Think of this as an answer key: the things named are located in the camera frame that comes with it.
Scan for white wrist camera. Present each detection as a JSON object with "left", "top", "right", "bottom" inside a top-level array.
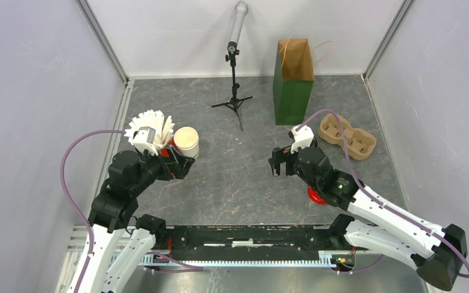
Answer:
[
  {"left": 290, "top": 125, "right": 314, "bottom": 153},
  {"left": 131, "top": 126, "right": 158, "bottom": 156}
]

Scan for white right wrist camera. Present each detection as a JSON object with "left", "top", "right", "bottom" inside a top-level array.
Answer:
[{"left": 290, "top": 125, "right": 314, "bottom": 153}]

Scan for red cup holder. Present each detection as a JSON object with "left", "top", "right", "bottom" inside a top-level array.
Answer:
[{"left": 161, "top": 139, "right": 176, "bottom": 157}]

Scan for brown pulp cup carriers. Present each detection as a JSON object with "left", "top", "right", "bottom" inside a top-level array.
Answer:
[{"left": 318, "top": 114, "right": 377, "bottom": 161}]

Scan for red horseshoe shaped object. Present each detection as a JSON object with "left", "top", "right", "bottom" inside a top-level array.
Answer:
[{"left": 307, "top": 187, "right": 327, "bottom": 205}]

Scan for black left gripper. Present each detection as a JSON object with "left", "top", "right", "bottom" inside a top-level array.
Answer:
[{"left": 130, "top": 143, "right": 195, "bottom": 195}]

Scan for white paper coffee cup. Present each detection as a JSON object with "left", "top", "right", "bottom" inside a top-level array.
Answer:
[{"left": 173, "top": 126, "right": 199, "bottom": 159}]

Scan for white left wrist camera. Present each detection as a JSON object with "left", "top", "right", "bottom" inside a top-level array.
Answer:
[{"left": 131, "top": 126, "right": 158, "bottom": 156}]

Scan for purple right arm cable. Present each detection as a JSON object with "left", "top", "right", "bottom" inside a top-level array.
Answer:
[{"left": 297, "top": 108, "right": 469, "bottom": 279}]

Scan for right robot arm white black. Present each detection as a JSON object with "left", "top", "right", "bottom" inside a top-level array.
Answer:
[{"left": 269, "top": 146, "right": 468, "bottom": 291}]

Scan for green brown paper bag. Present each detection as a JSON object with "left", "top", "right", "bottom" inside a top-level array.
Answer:
[{"left": 272, "top": 37, "right": 316, "bottom": 125}]

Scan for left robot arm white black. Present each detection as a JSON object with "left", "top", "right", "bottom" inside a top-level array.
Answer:
[{"left": 68, "top": 145, "right": 195, "bottom": 292}]

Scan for black tripod with grey tube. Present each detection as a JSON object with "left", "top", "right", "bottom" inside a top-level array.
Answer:
[{"left": 211, "top": 1, "right": 253, "bottom": 131}]

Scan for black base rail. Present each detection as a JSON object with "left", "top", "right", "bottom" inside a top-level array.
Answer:
[{"left": 153, "top": 225, "right": 352, "bottom": 261}]

